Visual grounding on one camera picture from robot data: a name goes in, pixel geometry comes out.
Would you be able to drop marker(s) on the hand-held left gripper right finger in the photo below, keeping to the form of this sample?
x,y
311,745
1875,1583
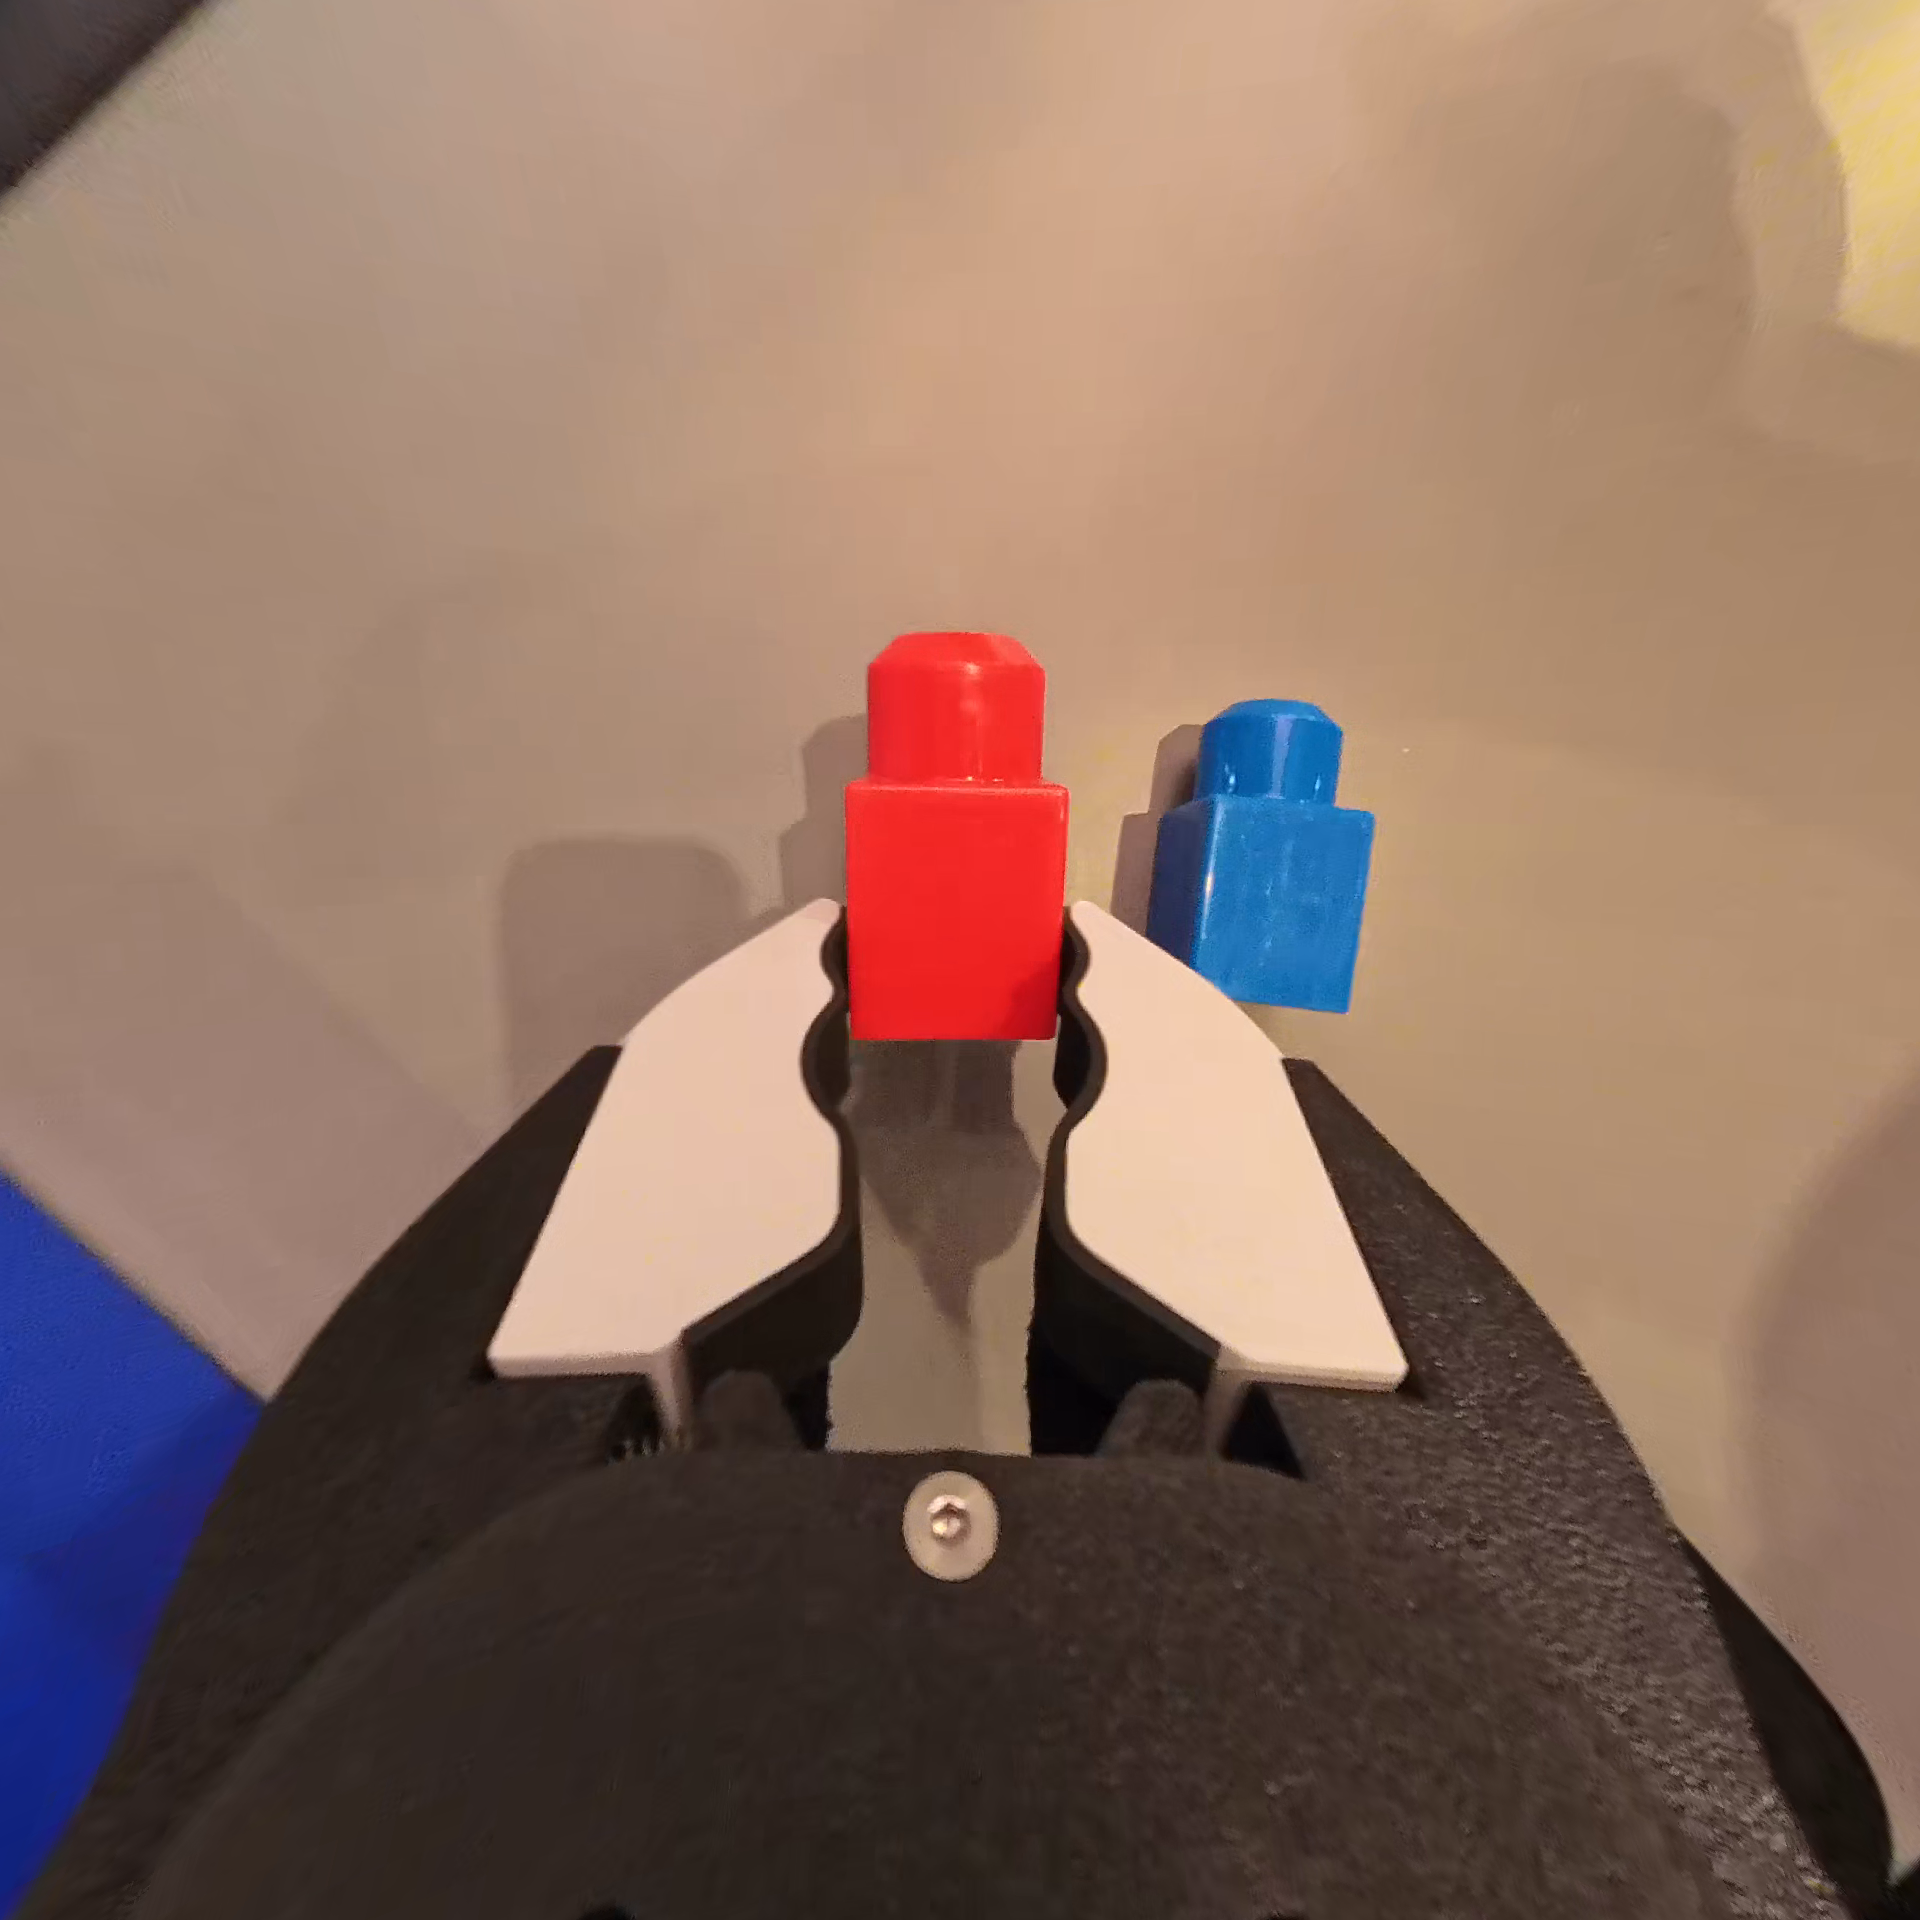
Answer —
x,y
1214,1198

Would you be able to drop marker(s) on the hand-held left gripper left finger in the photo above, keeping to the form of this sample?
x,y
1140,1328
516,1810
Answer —
x,y
691,1188

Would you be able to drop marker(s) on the blue one-stud toy block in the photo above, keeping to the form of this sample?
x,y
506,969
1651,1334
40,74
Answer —
x,y
1276,883

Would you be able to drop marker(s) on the red one-stud toy block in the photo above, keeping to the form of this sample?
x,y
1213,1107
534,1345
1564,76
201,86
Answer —
x,y
955,901

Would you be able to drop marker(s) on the blue plastic bin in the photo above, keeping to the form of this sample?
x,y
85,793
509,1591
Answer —
x,y
89,1503

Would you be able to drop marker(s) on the grey desk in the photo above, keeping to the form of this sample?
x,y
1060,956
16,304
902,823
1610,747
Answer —
x,y
448,524

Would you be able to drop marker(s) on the black desk panel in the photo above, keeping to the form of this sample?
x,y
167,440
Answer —
x,y
46,68

